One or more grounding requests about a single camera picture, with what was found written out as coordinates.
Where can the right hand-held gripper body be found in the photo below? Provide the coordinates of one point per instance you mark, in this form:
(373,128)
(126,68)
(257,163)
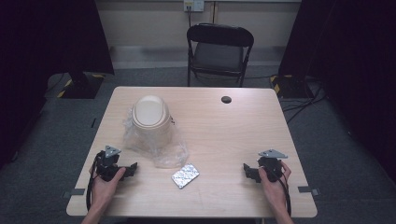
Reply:
(270,166)

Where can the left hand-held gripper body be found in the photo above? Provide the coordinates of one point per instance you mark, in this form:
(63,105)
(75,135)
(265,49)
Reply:
(107,165)

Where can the person's right hand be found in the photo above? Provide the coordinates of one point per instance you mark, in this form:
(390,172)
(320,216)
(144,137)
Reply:
(274,191)

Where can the person's left hand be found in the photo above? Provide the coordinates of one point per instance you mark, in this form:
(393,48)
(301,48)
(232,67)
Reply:
(104,189)

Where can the clear plastic bag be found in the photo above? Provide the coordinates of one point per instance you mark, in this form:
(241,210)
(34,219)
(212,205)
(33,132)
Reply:
(174,155)

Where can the small black floor strip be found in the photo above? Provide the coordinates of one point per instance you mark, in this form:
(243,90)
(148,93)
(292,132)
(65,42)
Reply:
(93,122)

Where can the beige swing-lid trash bin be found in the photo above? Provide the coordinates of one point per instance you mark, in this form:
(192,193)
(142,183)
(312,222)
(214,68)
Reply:
(151,118)

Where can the silver foil packet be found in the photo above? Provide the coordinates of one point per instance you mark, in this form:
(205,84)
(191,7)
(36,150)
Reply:
(185,176)

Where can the black stand base striped tape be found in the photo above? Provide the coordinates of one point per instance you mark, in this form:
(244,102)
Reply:
(82,87)
(289,88)

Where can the black folding chair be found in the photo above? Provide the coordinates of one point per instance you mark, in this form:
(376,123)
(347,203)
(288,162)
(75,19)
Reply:
(218,56)

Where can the black curtain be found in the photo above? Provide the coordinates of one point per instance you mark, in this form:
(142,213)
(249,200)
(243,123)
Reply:
(46,46)
(351,62)

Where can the grey table edge bracket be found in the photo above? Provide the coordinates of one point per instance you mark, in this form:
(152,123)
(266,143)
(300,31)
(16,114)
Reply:
(308,190)
(74,192)

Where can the white wall outlet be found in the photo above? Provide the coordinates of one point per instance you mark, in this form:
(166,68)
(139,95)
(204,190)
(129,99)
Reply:
(193,4)

